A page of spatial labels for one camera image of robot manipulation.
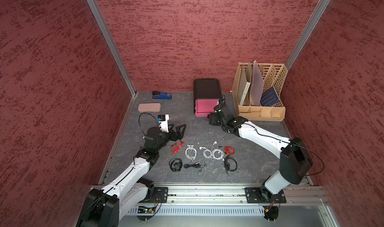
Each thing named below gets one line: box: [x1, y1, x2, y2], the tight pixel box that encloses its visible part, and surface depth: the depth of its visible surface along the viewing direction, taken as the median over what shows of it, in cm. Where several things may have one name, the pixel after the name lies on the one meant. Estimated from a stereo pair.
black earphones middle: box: [183, 161, 207, 172], surface depth 85 cm
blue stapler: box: [152, 91, 172, 100], surface depth 119 cm
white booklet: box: [239, 81, 251, 106], surface depth 93 cm
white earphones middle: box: [199, 146, 214, 159], surface depth 89 cm
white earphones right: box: [210, 141, 225, 161], surface depth 89 cm
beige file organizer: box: [232, 62, 288, 122], surface depth 105 cm
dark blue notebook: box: [260, 86, 280, 107], surface depth 105 cm
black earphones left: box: [169, 158, 183, 172], surface depth 85 cm
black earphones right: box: [224, 154, 238, 179], surface depth 85 cm
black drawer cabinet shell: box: [193, 78, 223, 114], surface depth 108 cm
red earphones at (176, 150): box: [170, 139, 185, 154], surface depth 91 cm
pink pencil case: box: [137, 103, 162, 112], surface depth 112 cm
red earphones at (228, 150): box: [217, 146, 235, 155], surface depth 91 cm
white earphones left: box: [185, 144, 197, 162], surface depth 90 cm
